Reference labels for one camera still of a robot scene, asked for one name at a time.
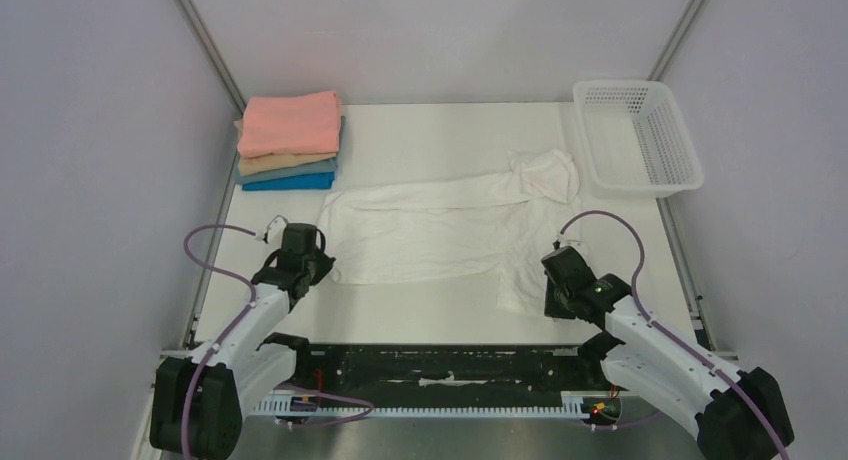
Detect white t shirt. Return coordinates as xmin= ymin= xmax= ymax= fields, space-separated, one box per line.
xmin=318 ymin=149 xmax=581 ymax=316

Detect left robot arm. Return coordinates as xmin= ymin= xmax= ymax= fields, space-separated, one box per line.
xmin=149 ymin=217 xmax=335 ymax=459

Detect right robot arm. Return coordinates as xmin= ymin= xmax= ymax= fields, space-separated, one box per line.
xmin=541 ymin=247 xmax=795 ymax=459

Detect blue folded t shirt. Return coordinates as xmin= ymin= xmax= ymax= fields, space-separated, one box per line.
xmin=242 ymin=172 xmax=336 ymax=192

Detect beige folded t shirt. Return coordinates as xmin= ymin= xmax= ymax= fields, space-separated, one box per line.
xmin=233 ymin=119 xmax=338 ymax=177

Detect pink folded t shirt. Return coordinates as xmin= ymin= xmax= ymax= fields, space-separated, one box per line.
xmin=237 ymin=90 xmax=341 ymax=158

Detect white plastic basket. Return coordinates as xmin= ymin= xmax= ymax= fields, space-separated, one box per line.
xmin=572 ymin=80 xmax=704 ymax=199

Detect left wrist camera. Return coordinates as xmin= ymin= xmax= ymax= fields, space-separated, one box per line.
xmin=255 ymin=215 xmax=289 ymax=244

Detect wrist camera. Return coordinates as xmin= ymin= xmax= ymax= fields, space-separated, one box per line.
xmin=560 ymin=238 xmax=588 ymax=256
xmin=255 ymin=215 xmax=289 ymax=244

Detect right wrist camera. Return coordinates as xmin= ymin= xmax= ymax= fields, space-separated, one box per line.
xmin=560 ymin=238 xmax=588 ymax=256

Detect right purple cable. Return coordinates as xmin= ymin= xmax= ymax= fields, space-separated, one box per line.
xmin=556 ymin=210 xmax=793 ymax=460

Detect purple cable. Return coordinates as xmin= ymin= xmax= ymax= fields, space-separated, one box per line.
xmin=180 ymin=223 xmax=376 ymax=460
xmin=556 ymin=210 xmax=793 ymax=460

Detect white cable duct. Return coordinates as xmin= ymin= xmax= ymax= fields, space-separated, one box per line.
xmin=249 ymin=391 xmax=621 ymax=420

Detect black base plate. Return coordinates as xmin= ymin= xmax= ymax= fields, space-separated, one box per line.
xmin=290 ymin=343 xmax=611 ymax=408

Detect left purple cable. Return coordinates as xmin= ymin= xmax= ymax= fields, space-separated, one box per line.
xmin=180 ymin=223 xmax=376 ymax=460

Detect aluminium frame rails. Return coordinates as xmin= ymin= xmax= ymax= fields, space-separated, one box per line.
xmin=132 ymin=307 xmax=763 ymax=460

